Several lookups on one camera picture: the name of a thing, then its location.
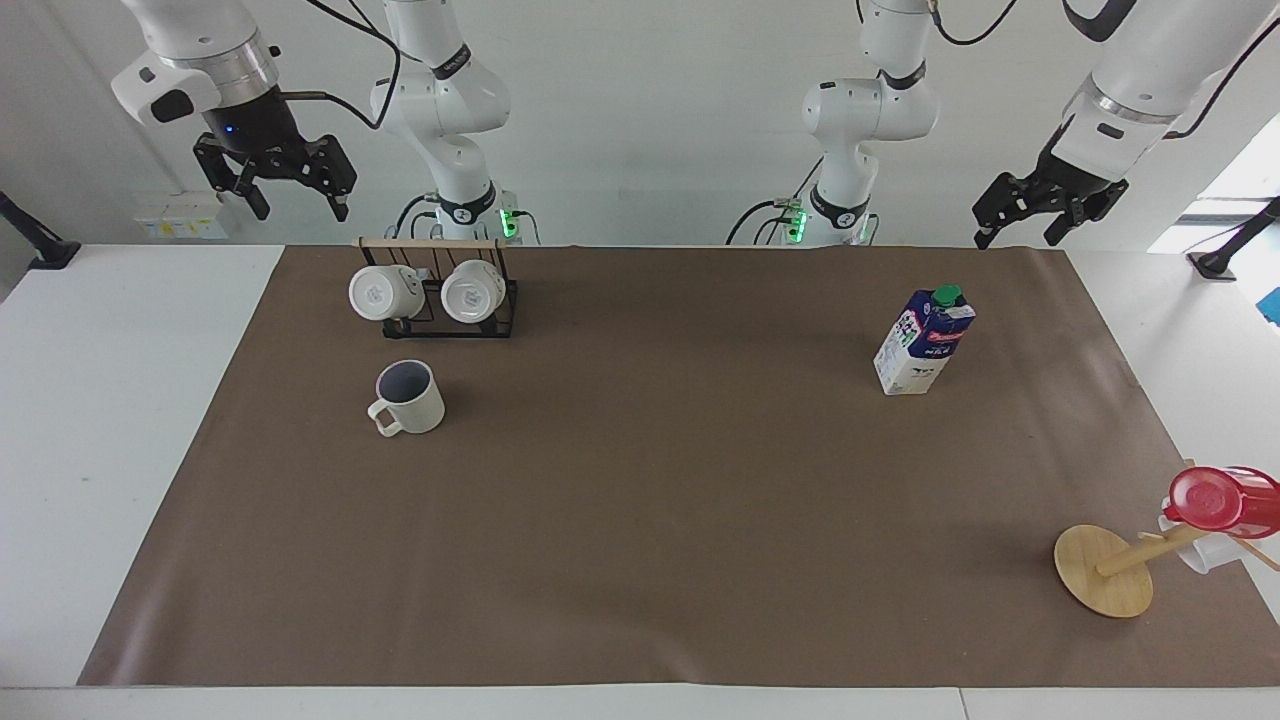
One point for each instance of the red plastic cup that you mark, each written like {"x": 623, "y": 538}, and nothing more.
{"x": 1215, "y": 500}

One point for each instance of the wooden mug tree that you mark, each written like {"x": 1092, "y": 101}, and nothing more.
{"x": 1095, "y": 575}

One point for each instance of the white wall socket box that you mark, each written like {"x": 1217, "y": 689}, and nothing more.
{"x": 180, "y": 218}

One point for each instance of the blue and white milk carton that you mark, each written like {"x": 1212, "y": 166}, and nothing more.
{"x": 915, "y": 350}

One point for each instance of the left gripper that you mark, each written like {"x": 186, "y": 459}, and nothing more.
{"x": 1070, "y": 178}

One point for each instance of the white plastic cup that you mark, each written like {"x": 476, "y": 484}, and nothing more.
{"x": 1205, "y": 555}

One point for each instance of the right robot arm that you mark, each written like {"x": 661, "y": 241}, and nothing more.
{"x": 455, "y": 110}

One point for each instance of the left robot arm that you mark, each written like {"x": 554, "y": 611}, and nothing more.
{"x": 860, "y": 110}

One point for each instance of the white mug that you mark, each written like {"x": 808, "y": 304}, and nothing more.
{"x": 470, "y": 292}
{"x": 378, "y": 292}

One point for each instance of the blue object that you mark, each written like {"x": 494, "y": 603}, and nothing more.
{"x": 1272, "y": 305}

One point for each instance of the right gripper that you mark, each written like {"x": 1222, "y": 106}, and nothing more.
{"x": 255, "y": 125}

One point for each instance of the black stand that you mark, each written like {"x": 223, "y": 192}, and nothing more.
{"x": 1225, "y": 255}
{"x": 45, "y": 250}

